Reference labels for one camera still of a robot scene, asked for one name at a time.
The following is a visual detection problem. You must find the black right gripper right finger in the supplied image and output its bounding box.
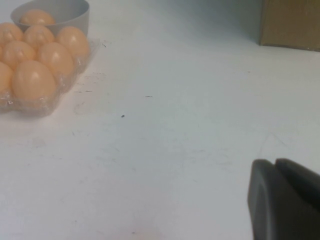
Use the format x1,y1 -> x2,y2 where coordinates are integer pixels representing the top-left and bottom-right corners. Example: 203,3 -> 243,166
274,157 -> 320,203

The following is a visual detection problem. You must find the orange plastic egg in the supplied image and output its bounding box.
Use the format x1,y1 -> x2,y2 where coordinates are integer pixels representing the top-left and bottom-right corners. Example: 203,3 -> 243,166
55,25 -> 91,60
1,40 -> 37,68
0,22 -> 25,47
23,24 -> 56,50
36,41 -> 75,80
0,61 -> 14,95
11,59 -> 57,102
19,9 -> 56,26

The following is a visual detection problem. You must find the brown cardboard box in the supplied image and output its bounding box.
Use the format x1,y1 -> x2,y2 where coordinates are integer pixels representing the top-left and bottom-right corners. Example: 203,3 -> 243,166
258,0 -> 320,52

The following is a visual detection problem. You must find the clear plastic egg tray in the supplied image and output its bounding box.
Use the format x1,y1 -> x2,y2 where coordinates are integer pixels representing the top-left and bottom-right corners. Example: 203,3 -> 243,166
0,38 -> 101,117

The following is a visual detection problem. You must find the grey plastic bowl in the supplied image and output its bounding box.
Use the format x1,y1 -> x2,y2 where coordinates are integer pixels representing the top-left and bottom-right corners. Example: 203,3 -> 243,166
9,0 -> 90,38

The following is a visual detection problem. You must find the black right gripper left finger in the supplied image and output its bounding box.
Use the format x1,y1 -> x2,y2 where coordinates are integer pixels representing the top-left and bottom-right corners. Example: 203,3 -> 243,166
247,158 -> 320,240

